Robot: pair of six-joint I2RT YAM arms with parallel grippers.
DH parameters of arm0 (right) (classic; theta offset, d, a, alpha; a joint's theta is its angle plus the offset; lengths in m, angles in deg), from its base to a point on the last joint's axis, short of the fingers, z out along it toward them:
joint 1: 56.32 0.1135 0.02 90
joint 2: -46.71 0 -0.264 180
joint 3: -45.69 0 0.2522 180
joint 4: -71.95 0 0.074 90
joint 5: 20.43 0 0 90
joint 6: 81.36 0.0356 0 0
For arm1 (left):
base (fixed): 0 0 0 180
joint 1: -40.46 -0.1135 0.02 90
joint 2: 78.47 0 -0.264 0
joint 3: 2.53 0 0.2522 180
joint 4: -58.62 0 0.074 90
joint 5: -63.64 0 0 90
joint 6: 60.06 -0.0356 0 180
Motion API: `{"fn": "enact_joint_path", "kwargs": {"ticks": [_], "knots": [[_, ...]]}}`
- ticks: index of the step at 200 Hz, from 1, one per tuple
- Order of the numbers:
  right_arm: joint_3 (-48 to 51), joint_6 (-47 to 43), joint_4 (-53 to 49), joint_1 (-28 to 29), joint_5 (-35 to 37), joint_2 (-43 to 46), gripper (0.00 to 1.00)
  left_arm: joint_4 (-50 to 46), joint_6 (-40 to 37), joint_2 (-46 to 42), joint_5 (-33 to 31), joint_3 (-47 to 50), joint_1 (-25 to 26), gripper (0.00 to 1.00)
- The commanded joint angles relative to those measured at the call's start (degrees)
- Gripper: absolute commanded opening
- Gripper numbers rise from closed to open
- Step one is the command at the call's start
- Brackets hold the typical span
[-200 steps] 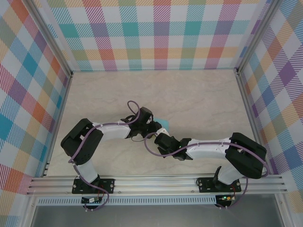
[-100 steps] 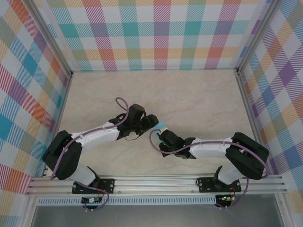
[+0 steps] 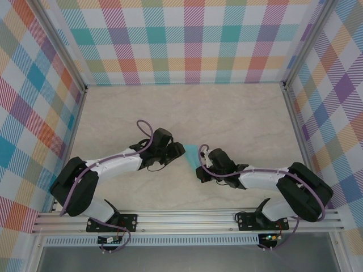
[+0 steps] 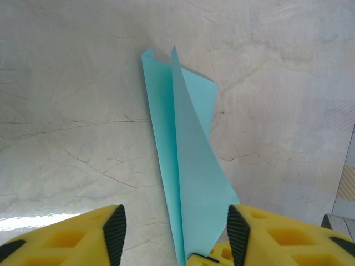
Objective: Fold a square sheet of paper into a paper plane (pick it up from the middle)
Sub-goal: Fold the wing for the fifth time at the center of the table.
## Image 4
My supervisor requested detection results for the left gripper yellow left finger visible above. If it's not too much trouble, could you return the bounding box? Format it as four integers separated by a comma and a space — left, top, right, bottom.
0, 204, 128, 266

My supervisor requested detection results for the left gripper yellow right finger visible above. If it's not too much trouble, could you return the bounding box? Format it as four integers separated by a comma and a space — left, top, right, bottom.
226, 204, 355, 266

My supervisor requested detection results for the aluminium table side rail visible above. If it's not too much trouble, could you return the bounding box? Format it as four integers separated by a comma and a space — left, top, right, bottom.
321, 213, 355, 246

